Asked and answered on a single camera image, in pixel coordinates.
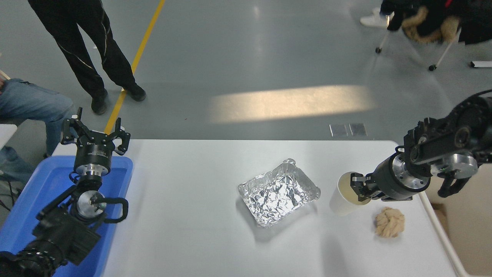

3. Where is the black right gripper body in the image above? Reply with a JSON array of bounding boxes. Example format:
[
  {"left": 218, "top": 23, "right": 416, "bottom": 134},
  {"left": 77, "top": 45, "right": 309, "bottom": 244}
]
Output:
[{"left": 370, "top": 154, "right": 398, "bottom": 202}]

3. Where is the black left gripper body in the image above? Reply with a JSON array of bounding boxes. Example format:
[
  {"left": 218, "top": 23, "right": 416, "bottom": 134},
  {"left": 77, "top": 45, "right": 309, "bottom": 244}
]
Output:
[{"left": 74, "top": 132, "right": 115, "bottom": 167}]

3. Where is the large pale bin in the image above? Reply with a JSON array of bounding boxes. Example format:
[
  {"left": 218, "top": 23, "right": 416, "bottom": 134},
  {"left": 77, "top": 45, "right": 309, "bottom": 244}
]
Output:
[{"left": 418, "top": 164, "right": 492, "bottom": 277}]

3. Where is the white side table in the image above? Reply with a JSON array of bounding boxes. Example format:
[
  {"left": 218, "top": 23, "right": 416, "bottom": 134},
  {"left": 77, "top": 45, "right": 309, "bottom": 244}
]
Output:
[{"left": 0, "top": 123, "right": 18, "bottom": 150}]

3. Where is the crumpled tan paper ball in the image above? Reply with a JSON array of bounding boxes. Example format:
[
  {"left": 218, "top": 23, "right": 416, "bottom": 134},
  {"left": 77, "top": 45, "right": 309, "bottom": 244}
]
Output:
[{"left": 375, "top": 207, "right": 406, "bottom": 238}]

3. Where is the person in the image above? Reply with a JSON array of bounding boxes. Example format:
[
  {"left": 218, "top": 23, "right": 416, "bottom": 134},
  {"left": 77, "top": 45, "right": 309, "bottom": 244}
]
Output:
[
  {"left": 0, "top": 78, "right": 76, "bottom": 186},
  {"left": 28, "top": 0, "right": 147, "bottom": 115},
  {"left": 360, "top": 0, "right": 393, "bottom": 28}
]

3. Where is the crumpled foil tray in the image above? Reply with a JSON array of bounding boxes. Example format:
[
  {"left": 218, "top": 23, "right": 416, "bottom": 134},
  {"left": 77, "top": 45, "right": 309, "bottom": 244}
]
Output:
[{"left": 238, "top": 158, "right": 321, "bottom": 228}]

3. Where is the blue plastic tray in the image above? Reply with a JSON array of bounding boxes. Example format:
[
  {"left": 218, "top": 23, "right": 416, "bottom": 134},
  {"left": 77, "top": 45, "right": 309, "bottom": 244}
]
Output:
[{"left": 0, "top": 155, "right": 134, "bottom": 277}]

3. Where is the white paper cup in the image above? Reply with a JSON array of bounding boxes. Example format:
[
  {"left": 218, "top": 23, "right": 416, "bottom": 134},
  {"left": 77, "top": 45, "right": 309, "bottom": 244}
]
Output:
[{"left": 329, "top": 171, "right": 372, "bottom": 216}]

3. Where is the white wheeled chair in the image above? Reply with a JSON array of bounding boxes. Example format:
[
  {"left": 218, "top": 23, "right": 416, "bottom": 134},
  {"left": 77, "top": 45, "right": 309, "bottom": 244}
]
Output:
[{"left": 376, "top": 28, "right": 462, "bottom": 72}]

